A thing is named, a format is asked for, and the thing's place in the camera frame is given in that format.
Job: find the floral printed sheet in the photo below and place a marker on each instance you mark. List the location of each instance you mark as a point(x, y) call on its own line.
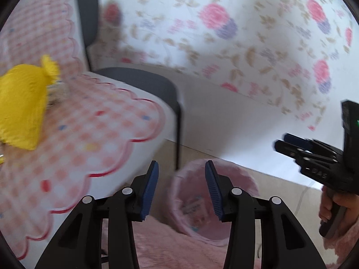
point(224, 33)

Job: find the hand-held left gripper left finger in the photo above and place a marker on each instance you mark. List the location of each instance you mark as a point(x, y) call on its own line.
point(150, 190)

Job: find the pink trash bin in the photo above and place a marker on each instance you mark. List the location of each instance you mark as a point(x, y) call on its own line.
point(248, 180)

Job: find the small printed packet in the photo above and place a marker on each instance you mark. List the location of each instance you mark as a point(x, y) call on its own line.
point(196, 210)

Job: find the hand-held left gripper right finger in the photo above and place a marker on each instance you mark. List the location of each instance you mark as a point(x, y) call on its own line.
point(213, 190)

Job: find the pink fleece cloth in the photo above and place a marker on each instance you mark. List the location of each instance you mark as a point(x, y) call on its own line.
point(168, 246)

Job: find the pink checkered cloth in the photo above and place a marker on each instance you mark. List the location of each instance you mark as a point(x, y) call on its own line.
point(92, 123)

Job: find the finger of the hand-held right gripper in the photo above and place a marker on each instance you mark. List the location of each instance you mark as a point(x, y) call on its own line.
point(286, 149)
point(297, 141)

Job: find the grey padded chair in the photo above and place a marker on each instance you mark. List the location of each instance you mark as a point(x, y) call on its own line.
point(140, 78)

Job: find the person's right forearm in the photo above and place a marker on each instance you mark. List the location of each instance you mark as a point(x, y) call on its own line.
point(346, 242)

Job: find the person's right hand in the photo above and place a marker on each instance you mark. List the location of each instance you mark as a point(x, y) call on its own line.
point(325, 204)

